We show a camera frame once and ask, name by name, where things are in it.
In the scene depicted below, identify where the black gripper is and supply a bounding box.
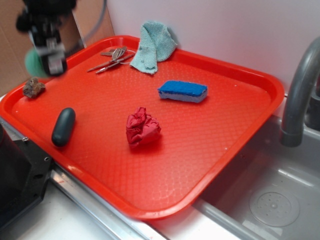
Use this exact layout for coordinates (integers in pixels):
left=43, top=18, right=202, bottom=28
left=15, top=0, right=76, bottom=76

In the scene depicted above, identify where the green dimpled ball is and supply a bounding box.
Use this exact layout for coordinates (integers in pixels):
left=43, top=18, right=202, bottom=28
left=24, top=48, right=49, bottom=78

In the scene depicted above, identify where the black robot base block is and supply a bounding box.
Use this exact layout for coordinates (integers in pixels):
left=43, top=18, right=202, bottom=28
left=0, top=126, right=54, bottom=230

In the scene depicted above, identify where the brown rough rock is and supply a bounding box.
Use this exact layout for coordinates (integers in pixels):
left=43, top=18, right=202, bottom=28
left=22, top=77, right=46, bottom=99

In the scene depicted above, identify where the brown cardboard panel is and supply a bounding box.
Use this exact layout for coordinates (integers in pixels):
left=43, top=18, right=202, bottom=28
left=0, top=0, right=85, bottom=98

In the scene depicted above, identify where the dark teal oval stone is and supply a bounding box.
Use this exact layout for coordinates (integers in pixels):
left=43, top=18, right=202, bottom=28
left=51, top=107, right=76, bottom=147

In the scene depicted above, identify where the metal key bunch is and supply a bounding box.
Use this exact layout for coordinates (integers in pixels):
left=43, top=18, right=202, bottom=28
left=86, top=46, right=136, bottom=75

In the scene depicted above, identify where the teal knitted cloth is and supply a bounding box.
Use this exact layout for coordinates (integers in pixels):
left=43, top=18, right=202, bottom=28
left=130, top=21, right=178, bottom=75

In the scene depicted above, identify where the crumpled red cloth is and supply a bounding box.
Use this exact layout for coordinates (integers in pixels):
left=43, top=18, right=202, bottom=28
left=126, top=107, right=162, bottom=149

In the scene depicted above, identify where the red plastic tray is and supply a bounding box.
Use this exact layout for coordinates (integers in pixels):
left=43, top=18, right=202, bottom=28
left=0, top=36, right=284, bottom=220

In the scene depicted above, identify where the blue sponge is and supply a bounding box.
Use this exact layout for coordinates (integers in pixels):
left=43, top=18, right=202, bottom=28
left=157, top=80, right=208, bottom=103

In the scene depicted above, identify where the grey faucet spout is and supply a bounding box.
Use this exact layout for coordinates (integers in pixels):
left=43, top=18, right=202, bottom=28
left=279, top=37, right=320, bottom=147

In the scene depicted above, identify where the grey plastic sink basin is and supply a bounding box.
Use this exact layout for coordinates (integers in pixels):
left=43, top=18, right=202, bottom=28
left=194, top=116, right=320, bottom=240

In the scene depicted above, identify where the grey cable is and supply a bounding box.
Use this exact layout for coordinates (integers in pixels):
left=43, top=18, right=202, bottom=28
left=65, top=0, right=108, bottom=55

